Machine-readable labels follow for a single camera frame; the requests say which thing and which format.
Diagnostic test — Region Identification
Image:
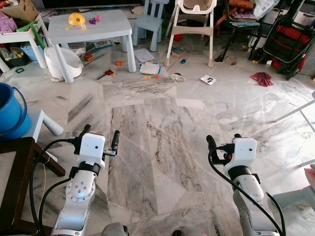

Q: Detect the grey bench frame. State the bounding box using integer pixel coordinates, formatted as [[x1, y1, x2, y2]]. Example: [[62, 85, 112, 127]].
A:
[[272, 186, 315, 212]]

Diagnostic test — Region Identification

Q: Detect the black and red stroller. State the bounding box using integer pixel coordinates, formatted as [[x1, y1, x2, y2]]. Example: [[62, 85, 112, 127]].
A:
[[249, 0, 315, 80]]

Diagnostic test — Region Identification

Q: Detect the light blue storage bin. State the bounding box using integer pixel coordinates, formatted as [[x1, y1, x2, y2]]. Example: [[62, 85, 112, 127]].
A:
[[22, 43, 46, 61]]

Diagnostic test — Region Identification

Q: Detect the green plastic stick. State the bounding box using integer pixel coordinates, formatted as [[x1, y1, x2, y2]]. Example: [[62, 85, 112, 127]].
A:
[[20, 21, 45, 47]]

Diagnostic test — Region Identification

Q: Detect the white printed card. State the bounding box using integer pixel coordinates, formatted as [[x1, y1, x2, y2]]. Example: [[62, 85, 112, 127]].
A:
[[200, 74, 217, 85]]

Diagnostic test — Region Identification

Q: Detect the short black right arm cable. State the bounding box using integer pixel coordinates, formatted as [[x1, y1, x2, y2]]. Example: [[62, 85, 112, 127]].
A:
[[265, 191, 288, 236]]

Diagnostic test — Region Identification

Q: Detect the red toy with handle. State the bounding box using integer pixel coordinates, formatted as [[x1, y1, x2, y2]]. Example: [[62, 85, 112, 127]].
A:
[[96, 69, 115, 80]]

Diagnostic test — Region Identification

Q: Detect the white plastic tub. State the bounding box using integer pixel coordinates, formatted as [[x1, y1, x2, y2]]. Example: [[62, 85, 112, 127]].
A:
[[44, 47, 83, 81]]

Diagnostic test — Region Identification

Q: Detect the pink fabric bag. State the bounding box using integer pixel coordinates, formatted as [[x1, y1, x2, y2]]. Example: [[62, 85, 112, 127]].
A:
[[0, 12, 18, 34]]

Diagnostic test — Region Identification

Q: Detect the white paper sheet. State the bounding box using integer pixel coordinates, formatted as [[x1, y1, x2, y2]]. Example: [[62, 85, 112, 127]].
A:
[[134, 48, 156, 63]]

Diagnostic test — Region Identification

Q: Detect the grey left robot leg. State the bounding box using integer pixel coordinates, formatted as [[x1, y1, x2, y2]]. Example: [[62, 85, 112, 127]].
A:
[[101, 222, 129, 236]]

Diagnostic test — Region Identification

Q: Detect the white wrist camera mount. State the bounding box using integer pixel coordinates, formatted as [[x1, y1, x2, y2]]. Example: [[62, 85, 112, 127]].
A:
[[231, 138, 258, 168], [79, 133, 106, 165]]

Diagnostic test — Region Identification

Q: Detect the white and blue picture book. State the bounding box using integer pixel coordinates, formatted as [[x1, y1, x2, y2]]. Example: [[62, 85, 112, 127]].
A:
[[139, 61, 161, 75]]

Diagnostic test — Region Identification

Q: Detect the red bench cushion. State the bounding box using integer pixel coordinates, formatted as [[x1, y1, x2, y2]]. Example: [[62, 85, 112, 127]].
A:
[[304, 167, 315, 191]]

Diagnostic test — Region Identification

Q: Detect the white baby high chair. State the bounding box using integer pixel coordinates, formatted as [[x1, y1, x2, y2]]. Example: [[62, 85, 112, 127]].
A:
[[165, 0, 217, 68]]

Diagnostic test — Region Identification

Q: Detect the black metal rack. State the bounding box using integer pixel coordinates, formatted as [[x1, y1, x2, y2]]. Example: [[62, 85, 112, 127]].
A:
[[217, 0, 261, 62]]

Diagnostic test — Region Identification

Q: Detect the brown cardboard box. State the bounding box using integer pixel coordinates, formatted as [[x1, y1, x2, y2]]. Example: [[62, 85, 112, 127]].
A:
[[0, 0, 41, 28]]

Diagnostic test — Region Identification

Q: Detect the blue plastic bucket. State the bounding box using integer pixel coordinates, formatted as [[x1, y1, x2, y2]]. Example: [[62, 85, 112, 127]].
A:
[[0, 82, 32, 142]]

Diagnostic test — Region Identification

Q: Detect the long black right arm cable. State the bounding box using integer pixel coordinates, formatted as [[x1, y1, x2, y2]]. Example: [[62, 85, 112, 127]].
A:
[[208, 147, 285, 236]]

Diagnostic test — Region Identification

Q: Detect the light blue kids chair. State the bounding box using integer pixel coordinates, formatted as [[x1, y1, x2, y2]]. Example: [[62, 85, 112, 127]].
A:
[[133, 0, 164, 52]]

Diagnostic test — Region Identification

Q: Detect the long black arm cable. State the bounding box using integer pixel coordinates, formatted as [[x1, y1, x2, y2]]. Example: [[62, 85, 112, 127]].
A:
[[208, 147, 285, 236], [29, 139, 75, 236]]

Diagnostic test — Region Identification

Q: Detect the black storage bin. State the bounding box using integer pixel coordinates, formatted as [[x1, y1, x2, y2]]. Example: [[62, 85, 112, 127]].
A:
[[0, 47, 30, 68]]

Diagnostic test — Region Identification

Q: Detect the short black arm cable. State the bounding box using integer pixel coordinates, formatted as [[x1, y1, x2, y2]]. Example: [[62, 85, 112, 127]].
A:
[[265, 191, 288, 236], [37, 177, 72, 234]]

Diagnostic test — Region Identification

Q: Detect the white plastic kids table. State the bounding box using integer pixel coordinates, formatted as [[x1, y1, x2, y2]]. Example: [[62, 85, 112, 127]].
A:
[[48, 10, 137, 83]]

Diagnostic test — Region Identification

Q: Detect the dark wooden side table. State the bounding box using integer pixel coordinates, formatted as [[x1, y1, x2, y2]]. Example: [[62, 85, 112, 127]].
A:
[[0, 137, 65, 234]]

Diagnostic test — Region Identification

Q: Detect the crumpled red cloth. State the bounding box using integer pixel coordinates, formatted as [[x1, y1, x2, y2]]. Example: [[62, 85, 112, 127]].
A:
[[251, 72, 274, 88]]

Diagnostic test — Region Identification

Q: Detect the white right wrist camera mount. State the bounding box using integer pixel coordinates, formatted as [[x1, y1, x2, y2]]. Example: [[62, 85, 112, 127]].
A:
[[231, 138, 258, 168]]

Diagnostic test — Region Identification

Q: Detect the yellow round toy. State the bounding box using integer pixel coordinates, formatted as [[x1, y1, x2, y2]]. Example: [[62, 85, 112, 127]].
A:
[[68, 12, 87, 29]]

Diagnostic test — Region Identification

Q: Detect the small white table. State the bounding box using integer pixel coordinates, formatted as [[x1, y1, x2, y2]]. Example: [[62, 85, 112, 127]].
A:
[[0, 27, 48, 69]]

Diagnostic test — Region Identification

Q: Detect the flat colourful kids book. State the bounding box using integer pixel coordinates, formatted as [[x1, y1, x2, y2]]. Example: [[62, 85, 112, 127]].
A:
[[94, 40, 113, 50]]

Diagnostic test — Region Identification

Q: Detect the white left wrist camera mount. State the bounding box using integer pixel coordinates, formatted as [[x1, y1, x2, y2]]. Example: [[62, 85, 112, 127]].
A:
[[79, 133, 106, 165]]

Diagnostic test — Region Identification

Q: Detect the short black left arm cable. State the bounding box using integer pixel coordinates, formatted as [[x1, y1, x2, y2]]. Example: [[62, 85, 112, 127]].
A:
[[37, 177, 72, 234]]

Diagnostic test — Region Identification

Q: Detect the long black left arm cable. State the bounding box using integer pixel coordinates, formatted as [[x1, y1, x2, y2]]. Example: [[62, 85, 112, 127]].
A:
[[29, 139, 75, 236]]

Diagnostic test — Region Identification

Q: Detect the white plastic stool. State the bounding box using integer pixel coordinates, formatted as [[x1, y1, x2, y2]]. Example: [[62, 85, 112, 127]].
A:
[[22, 109, 64, 143]]

